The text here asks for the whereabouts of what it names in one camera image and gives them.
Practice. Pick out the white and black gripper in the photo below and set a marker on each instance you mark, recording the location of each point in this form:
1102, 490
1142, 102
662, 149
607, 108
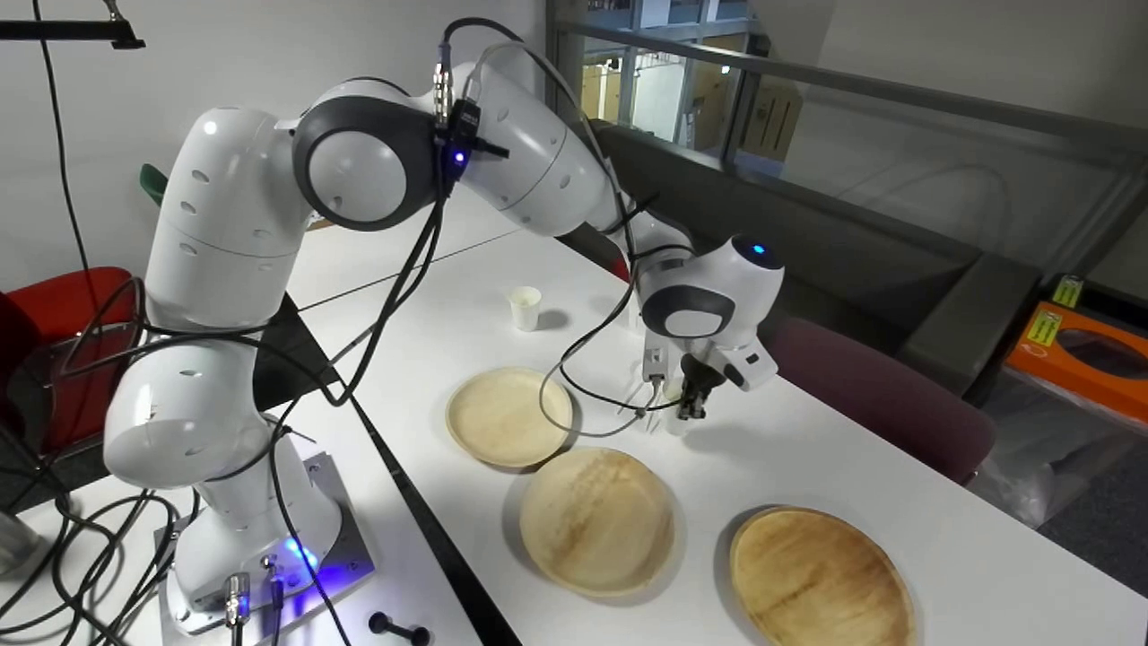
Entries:
698, 369

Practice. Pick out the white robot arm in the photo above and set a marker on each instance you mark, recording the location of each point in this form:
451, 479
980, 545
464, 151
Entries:
375, 162

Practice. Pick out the left white paper cup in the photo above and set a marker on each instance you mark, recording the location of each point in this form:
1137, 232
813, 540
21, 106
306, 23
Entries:
524, 308

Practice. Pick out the middle wooden plate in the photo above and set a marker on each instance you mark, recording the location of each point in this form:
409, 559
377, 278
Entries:
595, 522

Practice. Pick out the pale wooden plate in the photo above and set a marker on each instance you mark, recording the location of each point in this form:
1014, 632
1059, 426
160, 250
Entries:
509, 419

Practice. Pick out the dark wooden plate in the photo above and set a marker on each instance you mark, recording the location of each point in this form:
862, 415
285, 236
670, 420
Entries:
813, 580

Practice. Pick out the dark maroon chair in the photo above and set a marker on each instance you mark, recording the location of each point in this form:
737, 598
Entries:
885, 396

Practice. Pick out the dark grey sofa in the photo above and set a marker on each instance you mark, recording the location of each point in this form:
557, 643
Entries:
915, 297

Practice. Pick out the small black dumbbell tool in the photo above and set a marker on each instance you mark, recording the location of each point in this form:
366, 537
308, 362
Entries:
409, 632

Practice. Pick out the orange box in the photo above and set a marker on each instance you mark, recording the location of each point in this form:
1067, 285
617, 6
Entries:
1086, 356

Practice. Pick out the red chair behind robot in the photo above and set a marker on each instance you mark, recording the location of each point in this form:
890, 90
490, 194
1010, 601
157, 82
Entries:
61, 356

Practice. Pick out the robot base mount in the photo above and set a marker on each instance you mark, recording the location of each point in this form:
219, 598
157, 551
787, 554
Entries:
270, 551

